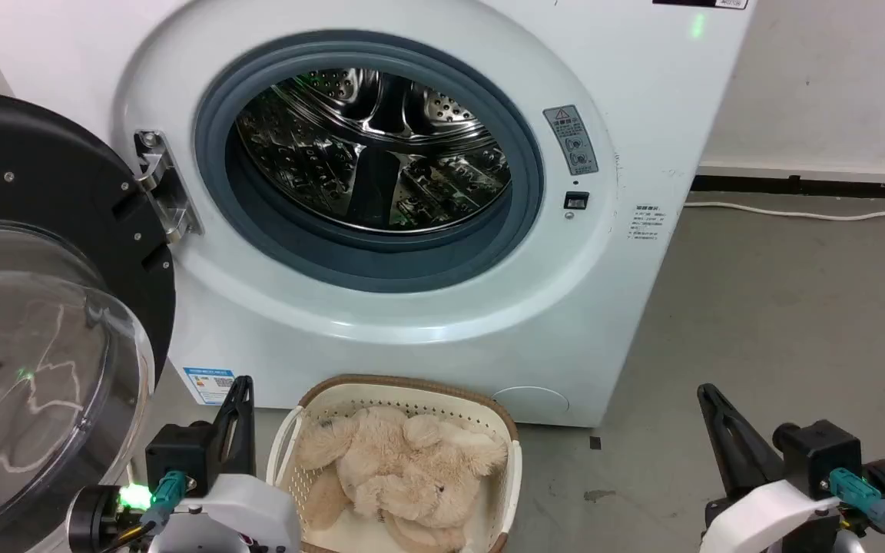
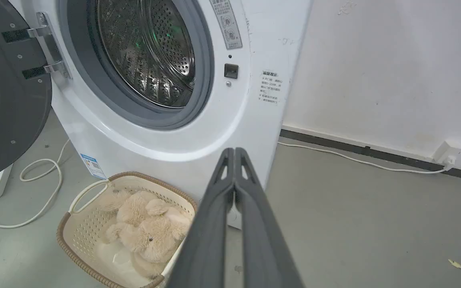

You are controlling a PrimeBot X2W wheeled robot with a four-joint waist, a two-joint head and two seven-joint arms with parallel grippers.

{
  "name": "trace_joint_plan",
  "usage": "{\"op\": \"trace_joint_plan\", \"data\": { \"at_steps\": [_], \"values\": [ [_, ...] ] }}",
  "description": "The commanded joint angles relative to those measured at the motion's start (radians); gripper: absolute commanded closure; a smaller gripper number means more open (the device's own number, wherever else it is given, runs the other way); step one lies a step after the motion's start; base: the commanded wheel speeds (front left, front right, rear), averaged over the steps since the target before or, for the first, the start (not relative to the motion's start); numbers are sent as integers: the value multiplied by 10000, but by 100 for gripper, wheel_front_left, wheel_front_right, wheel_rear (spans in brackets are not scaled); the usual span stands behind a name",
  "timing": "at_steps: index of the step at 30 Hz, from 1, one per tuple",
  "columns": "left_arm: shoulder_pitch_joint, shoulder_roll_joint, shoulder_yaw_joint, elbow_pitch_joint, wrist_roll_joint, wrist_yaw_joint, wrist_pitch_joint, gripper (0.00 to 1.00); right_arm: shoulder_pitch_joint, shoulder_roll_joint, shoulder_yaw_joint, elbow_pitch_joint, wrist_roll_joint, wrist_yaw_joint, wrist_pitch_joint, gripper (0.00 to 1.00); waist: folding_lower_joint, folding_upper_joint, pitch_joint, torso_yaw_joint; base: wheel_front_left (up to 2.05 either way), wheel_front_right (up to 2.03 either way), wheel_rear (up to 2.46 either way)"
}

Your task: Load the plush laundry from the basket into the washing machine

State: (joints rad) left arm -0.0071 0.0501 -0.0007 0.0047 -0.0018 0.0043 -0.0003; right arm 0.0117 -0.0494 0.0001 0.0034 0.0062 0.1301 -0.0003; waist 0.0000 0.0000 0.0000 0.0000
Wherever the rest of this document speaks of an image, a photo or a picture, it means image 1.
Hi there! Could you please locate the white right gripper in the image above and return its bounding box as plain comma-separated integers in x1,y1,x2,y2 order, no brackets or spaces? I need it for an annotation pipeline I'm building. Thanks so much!
697,383,843,553

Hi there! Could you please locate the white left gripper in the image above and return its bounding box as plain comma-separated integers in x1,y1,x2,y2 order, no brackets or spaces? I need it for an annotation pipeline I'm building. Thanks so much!
149,376,302,553

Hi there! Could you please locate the white front-load washing machine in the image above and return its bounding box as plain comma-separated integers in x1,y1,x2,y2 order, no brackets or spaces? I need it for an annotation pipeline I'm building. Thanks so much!
0,0,756,429

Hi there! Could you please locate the black washer door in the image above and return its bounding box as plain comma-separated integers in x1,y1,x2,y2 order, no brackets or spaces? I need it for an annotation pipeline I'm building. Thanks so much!
0,88,177,553

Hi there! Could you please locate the blue energy label sticker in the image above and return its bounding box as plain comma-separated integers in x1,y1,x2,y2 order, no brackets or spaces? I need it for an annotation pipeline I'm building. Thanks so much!
183,366,237,406

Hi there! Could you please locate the beige plush toy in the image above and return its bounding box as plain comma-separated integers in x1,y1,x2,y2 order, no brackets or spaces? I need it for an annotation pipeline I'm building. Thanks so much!
294,406,509,553

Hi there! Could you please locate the grey rubber door gasket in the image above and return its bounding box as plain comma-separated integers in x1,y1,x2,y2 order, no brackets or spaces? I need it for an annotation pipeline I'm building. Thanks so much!
194,31,545,293

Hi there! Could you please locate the white laundry basket brown rim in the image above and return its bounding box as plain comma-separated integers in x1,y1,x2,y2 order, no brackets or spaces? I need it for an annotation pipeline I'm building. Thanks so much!
266,374,523,553

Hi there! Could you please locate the metal door hinge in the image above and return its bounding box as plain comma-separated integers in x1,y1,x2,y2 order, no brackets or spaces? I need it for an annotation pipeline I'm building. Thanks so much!
134,131,204,245

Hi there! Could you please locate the black baseboard strip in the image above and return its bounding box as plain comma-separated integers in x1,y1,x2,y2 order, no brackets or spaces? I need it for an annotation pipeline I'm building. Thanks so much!
691,175,885,202

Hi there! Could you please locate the stainless steel washer drum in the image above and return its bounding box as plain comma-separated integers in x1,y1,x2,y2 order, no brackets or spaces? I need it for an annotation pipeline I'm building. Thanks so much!
235,68,512,235

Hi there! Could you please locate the grey warning sticker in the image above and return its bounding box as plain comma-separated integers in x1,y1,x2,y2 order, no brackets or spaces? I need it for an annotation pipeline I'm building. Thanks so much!
542,104,599,177

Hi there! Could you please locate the teal left connector cable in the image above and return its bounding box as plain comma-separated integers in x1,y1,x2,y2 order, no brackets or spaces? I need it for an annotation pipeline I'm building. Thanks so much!
104,470,187,550

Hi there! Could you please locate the teal connector cable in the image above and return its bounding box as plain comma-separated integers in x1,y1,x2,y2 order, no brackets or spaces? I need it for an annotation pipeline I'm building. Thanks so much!
828,468,885,553
104,470,187,550

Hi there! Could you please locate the teal right connector cable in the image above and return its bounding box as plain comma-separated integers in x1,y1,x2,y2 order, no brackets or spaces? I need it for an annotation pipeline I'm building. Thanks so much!
828,468,885,553

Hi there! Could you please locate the white floor cable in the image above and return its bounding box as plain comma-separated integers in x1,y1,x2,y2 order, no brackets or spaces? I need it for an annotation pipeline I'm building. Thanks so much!
684,201,885,222

